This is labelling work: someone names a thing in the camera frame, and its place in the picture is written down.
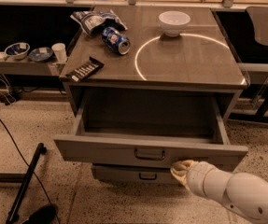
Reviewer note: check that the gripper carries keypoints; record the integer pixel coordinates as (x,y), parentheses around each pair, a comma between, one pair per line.
(196,177)

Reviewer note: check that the grey top drawer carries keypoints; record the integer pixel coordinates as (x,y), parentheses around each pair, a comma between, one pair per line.
(131,132)

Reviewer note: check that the grey drawer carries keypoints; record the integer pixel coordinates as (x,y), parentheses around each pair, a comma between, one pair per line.
(110,173)
(131,132)

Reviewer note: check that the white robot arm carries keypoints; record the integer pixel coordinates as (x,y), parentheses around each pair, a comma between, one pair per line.
(242,193)

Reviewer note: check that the grey lower drawer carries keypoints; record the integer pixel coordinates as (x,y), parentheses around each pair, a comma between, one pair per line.
(110,173)

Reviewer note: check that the grey cabinet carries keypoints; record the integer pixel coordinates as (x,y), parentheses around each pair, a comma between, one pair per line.
(197,60)

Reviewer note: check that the black snack bar wrapper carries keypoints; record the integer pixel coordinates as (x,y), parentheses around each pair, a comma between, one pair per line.
(86,70)

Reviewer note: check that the blue soda can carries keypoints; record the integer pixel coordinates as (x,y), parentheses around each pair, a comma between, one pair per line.
(116,41)

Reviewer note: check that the black stand leg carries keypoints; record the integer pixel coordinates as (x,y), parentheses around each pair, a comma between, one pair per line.
(13,215)

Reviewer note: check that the white paper cup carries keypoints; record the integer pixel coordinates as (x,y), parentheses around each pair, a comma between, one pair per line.
(60,52)

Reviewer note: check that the blue white chip bag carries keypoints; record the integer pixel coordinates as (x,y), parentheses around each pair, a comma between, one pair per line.
(91,21)

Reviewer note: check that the blue shallow bowl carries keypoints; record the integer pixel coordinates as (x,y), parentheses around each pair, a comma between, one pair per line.
(40,54)

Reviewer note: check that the grey side shelf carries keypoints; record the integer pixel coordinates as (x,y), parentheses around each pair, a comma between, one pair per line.
(27,68)

